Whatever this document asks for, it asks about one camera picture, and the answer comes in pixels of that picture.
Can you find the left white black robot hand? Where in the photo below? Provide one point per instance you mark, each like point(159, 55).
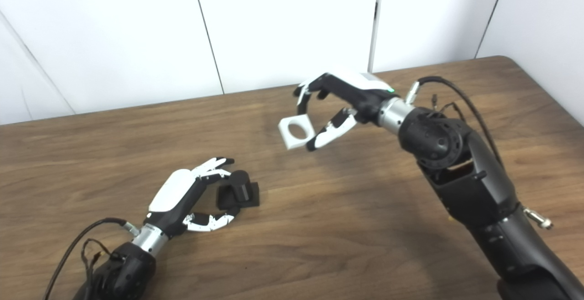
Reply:
point(175, 190)

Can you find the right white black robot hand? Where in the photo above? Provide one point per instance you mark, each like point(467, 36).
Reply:
point(356, 92)

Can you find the black peg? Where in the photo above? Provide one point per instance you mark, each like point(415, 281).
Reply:
point(242, 190)

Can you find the white square piece with hole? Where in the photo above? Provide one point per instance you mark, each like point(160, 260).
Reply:
point(287, 138)

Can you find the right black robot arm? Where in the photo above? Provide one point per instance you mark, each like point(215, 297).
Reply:
point(470, 190)

